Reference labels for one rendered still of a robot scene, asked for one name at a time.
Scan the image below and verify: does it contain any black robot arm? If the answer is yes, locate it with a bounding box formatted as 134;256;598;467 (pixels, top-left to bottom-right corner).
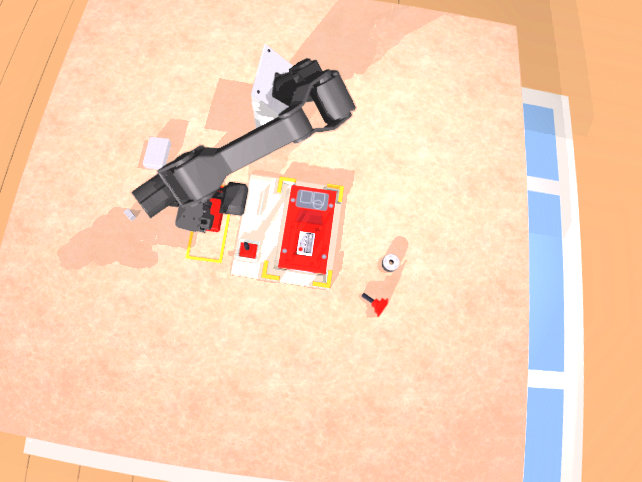
131;58;356;233

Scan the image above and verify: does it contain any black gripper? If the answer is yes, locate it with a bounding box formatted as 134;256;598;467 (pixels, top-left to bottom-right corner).
212;182;249;216

